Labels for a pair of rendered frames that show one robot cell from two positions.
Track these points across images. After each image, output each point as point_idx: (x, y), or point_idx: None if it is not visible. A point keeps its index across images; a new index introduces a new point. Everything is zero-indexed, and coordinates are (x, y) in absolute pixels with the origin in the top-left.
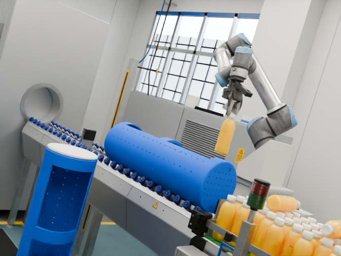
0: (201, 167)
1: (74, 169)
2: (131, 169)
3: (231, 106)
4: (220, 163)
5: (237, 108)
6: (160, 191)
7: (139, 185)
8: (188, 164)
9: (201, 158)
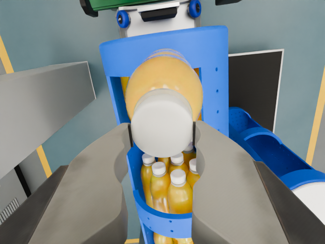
0: (225, 54)
1: (314, 170)
2: None
3: (215, 160)
4: (193, 27)
5: (112, 168)
6: None
7: None
8: (227, 93)
9: (211, 85)
